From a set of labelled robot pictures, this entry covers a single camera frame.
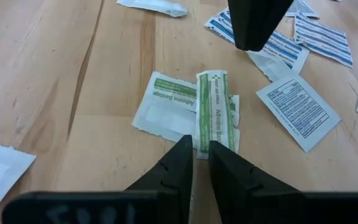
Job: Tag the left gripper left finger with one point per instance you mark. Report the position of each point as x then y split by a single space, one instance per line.
176 171

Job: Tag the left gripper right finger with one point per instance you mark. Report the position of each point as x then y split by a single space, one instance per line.
235 174

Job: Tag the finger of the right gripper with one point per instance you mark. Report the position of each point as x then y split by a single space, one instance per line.
253 25

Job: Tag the small white bandage strip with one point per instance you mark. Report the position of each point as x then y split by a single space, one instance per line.
269 67
154 6

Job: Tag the small green print bandage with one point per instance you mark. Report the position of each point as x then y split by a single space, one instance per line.
213 109
166 109

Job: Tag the blue striped bandage wrapper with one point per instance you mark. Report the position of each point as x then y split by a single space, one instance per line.
322 39
287 51

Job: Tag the white alcohol prep pad packet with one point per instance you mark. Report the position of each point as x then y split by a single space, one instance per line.
298 113
303 7

